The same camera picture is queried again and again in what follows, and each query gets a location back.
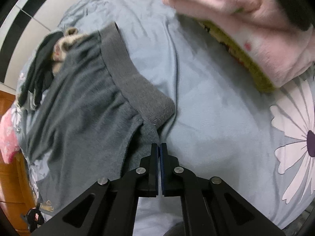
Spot person's left hand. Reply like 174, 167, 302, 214
50, 27, 80, 75

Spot pink fuzzy garment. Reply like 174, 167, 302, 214
160, 0, 315, 88

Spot yellow-green printed cloth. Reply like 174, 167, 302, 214
197, 20, 278, 93

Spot small dark object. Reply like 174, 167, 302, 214
21, 202, 46, 233

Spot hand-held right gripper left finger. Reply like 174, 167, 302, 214
31, 143, 158, 236

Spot grey pants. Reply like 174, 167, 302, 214
25, 22, 176, 223

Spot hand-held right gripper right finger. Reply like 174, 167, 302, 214
161, 143, 286, 236

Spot wooden bed frame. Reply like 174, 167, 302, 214
0, 90, 37, 231

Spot pink floral cloth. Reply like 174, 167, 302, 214
0, 108, 20, 164

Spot blue floral bed sheet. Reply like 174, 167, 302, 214
15, 0, 315, 236

